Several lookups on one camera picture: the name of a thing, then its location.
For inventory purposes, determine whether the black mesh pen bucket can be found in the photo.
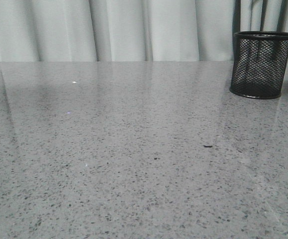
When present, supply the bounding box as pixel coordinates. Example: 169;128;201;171
229;31;288;100

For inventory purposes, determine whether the grey curtain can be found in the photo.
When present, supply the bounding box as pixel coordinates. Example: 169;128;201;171
0;0;288;62

